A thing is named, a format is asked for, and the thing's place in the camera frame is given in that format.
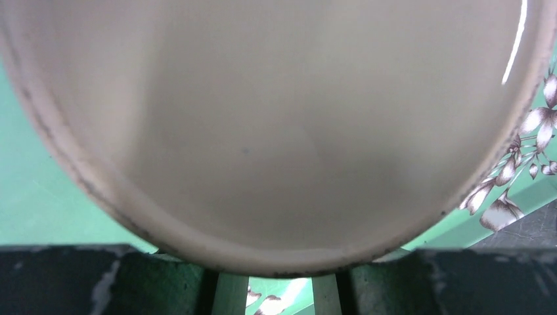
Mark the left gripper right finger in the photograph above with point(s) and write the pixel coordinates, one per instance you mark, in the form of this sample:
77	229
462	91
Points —
466	281

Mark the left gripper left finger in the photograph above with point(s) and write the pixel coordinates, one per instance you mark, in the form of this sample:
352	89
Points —
101	280

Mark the cream paisley mug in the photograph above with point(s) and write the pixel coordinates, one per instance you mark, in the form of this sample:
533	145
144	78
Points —
277	138

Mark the green floral tray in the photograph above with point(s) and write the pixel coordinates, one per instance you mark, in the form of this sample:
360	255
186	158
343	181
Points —
39	204

